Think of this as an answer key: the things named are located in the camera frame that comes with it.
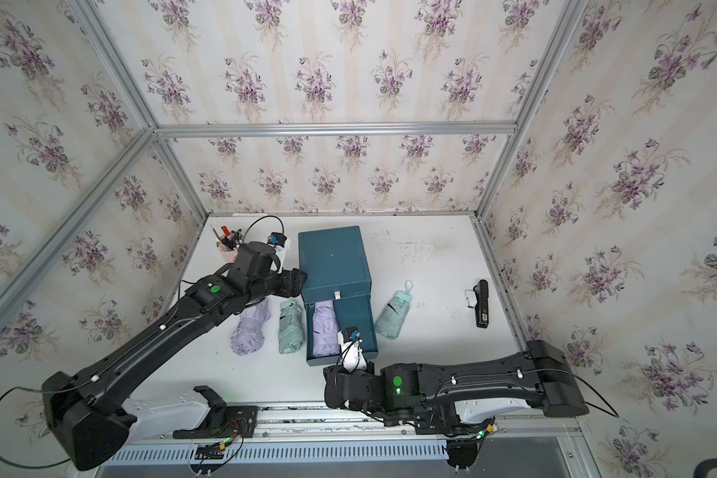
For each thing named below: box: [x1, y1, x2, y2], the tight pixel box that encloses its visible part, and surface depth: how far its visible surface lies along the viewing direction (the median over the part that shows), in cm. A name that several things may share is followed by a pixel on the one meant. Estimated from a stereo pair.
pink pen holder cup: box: [215, 240, 239, 263], surface depth 97 cm
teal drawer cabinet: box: [297, 226, 379, 367], surface depth 82 cm
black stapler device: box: [473, 278, 489, 329], surface depth 92 cm
